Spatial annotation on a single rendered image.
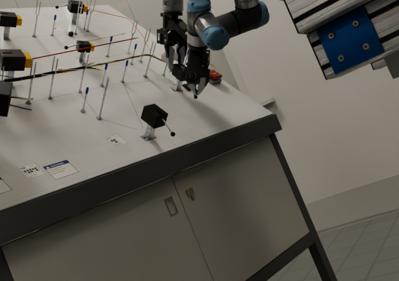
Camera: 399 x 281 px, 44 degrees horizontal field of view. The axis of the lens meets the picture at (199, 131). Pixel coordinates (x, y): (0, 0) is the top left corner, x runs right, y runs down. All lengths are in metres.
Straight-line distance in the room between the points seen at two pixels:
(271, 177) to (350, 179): 1.82
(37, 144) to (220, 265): 0.65
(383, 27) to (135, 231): 0.84
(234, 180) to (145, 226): 0.42
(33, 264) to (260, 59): 2.78
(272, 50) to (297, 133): 0.63
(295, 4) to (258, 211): 1.00
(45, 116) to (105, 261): 0.47
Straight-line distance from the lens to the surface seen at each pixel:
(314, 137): 3.63
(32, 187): 1.25
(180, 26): 1.79
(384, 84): 3.49
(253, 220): 1.72
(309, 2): 0.89
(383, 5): 0.90
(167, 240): 1.45
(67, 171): 1.31
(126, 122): 1.57
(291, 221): 1.88
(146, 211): 1.42
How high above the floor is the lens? 0.79
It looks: 4 degrees up
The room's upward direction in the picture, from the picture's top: 23 degrees counter-clockwise
